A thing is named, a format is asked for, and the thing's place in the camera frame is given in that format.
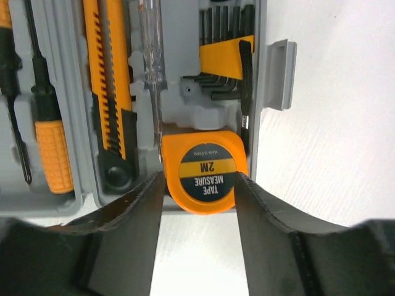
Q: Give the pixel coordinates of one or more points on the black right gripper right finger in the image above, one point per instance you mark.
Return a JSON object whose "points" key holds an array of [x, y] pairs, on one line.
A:
{"points": [[289, 252]]}

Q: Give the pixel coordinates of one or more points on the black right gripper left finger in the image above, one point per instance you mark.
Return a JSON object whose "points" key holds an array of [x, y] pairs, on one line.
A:
{"points": [[110, 251]]}

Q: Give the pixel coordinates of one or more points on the orange handle slim screwdriver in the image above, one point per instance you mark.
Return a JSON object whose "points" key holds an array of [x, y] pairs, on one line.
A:
{"points": [[49, 128]]}

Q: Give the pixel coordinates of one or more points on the orange tape measure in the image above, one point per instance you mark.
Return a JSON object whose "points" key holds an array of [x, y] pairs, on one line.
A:
{"points": [[199, 167]]}

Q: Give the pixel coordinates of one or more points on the grey plastic tool case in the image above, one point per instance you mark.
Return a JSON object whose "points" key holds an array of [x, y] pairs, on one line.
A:
{"points": [[61, 32]]}

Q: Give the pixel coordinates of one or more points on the orange handle thick screwdriver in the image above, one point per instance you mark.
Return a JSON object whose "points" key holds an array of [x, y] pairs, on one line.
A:
{"points": [[10, 65]]}

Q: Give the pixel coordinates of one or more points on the orange black utility knife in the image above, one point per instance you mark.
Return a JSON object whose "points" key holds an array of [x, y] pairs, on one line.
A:
{"points": [[115, 121]]}

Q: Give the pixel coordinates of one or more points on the orange hex key holder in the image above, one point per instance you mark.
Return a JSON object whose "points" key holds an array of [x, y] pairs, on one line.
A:
{"points": [[226, 46]]}

